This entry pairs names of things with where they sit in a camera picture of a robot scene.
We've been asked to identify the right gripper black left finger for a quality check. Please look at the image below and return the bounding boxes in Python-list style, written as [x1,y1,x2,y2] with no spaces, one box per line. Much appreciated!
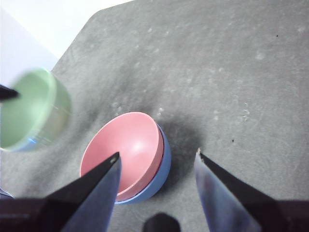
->
[36,151,122,232]

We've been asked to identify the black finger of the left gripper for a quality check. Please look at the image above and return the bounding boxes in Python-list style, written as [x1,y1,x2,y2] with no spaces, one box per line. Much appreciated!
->
[0,84,20,101]

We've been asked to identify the red ribbed bowl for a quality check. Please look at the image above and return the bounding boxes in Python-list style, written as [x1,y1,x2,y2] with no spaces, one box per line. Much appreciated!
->
[80,111,165,198]

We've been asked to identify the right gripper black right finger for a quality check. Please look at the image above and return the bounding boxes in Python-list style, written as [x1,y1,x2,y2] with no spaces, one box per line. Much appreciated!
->
[194,147,292,232]

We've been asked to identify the green ribbed bowl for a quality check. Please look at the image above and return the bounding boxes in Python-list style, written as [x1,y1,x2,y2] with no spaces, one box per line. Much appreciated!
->
[0,67,73,153]

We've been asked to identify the blue ribbed bowl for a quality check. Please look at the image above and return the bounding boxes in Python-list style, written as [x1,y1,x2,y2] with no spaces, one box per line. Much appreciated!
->
[114,123,172,205]

